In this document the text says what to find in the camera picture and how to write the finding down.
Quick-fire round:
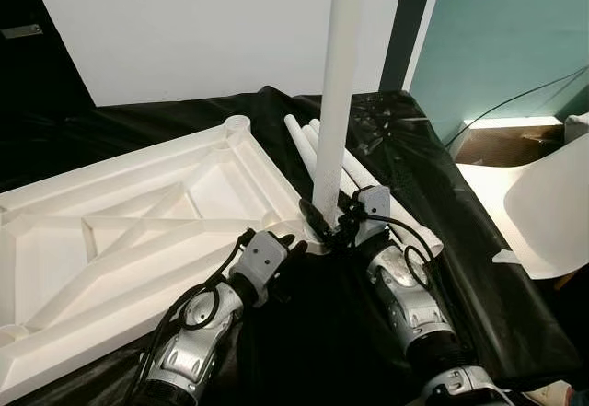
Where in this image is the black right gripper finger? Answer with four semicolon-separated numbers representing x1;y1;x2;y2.
298;198;337;241

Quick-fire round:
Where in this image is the white plastic table top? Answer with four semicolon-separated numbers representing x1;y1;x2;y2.
0;114;325;405

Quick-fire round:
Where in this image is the black plastic sheet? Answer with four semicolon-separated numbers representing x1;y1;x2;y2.
0;86;589;406

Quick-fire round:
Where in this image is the white tape piece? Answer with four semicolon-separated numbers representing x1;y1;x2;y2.
492;249;522;267

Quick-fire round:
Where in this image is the brown cardboard box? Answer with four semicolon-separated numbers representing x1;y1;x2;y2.
454;116;567;168

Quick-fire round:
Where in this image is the white plastic chair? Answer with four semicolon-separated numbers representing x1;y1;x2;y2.
456;111;589;283

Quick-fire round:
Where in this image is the grey door plate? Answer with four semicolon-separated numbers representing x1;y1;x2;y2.
0;25;42;39

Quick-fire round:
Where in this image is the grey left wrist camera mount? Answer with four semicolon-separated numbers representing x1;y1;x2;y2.
230;229;288;301

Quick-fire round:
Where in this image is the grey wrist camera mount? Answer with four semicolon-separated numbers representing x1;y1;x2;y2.
354;185;389;246
230;229;288;301

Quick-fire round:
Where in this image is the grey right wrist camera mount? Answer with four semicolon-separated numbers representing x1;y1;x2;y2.
354;185;389;246

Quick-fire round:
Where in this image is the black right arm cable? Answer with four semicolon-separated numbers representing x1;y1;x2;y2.
373;213;435;287

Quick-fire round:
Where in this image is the thin black wall cable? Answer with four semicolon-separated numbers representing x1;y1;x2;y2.
445;65;589;149

